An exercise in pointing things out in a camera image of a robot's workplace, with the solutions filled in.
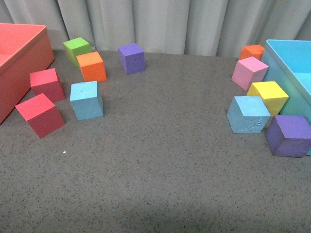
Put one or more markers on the red foam cube front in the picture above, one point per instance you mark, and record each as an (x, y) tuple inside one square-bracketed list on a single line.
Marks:
[(41, 114)]

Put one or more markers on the orange foam cube left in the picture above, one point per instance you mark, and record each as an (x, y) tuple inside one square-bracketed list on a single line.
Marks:
[(92, 67)]

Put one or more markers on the purple foam cube rear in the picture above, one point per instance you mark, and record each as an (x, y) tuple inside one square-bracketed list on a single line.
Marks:
[(132, 58)]

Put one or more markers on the green foam cube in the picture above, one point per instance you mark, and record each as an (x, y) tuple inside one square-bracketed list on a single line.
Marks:
[(75, 47)]

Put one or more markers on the orange foam cube right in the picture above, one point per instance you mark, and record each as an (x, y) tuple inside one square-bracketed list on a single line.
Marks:
[(251, 51)]

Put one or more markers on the purple foam cube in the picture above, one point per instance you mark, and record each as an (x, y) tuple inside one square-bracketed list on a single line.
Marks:
[(289, 136), (132, 58)]

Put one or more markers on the orange foam cube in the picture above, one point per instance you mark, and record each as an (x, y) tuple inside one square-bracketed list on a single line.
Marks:
[(251, 51), (92, 67)]

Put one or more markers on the purple foam cube front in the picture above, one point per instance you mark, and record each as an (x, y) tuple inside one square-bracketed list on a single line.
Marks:
[(289, 136)]

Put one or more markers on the grey pleated curtain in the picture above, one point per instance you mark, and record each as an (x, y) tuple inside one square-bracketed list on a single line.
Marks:
[(196, 27)]

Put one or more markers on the light blue foam cube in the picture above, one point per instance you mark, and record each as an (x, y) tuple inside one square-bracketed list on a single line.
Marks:
[(247, 114), (86, 100)]

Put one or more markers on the light blue plastic bin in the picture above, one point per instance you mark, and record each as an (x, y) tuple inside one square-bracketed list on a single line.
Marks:
[(289, 64)]

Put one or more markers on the pink foam cube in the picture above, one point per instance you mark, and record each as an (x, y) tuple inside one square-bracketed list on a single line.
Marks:
[(247, 71)]

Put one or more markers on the red foam cube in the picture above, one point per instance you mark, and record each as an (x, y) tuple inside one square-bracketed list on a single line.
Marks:
[(47, 82), (41, 114)]

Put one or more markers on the yellow foam cube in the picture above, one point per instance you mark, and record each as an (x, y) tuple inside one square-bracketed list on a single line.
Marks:
[(273, 96)]

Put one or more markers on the red foam cube rear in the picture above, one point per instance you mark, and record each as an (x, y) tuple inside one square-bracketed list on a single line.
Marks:
[(47, 82)]

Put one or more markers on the red plastic bin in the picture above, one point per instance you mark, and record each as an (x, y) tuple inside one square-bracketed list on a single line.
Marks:
[(24, 48)]

